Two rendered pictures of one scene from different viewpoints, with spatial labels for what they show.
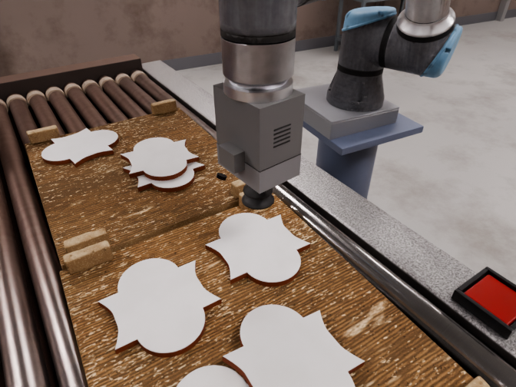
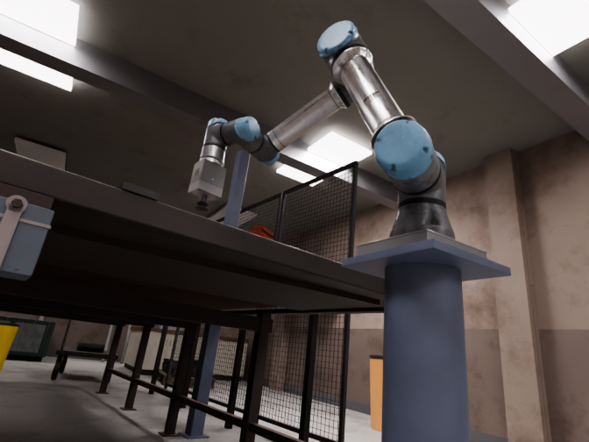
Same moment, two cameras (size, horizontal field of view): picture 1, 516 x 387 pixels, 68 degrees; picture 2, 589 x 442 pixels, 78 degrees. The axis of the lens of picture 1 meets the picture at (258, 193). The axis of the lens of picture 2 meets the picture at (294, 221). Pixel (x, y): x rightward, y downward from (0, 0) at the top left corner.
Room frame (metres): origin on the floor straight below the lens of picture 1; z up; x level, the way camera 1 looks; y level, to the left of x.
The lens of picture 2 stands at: (0.63, -1.07, 0.63)
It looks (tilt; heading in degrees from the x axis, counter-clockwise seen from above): 20 degrees up; 86
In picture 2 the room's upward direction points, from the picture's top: 6 degrees clockwise
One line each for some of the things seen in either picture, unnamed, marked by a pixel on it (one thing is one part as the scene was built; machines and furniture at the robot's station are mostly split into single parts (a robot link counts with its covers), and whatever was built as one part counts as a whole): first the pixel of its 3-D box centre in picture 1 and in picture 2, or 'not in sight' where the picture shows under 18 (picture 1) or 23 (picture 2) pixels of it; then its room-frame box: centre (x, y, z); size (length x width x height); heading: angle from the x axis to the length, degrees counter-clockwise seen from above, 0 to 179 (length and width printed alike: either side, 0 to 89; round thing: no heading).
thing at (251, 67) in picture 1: (256, 57); (213, 157); (0.41, 0.00, 1.21); 0.08 x 0.08 x 0.05
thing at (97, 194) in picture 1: (137, 167); not in sight; (0.64, 0.24, 0.93); 0.41 x 0.35 x 0.02; 32
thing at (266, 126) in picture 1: (248, 128); (207, 180); (0.40, 0.01, 1.13); 0.10 x 0.09 x 0.16; 129
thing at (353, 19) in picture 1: (368, 36); (421, 181); (0.99, -0.27, 1.08); 0.13 x 0.12 x 0.14; 53
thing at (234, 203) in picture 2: not in sight; (222, 275); (0.27, 2.03, 1.20); 0.17 x 0.17 x 2.40; 34
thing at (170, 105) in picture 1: (163, 107); not in sight; (0.87, 0.23, 0.95); 0.06 x 0.02 x 0.03; 122
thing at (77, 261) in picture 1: (88, 257); not in sight; (0.37, 0.23, 0.95); 0.06 x 0.02 x 0.03; 121
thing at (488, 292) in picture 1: (495, 301); not in sight; (0.32, -0.31, 0.92); 0.06 x 0.06 x 0.01; 34
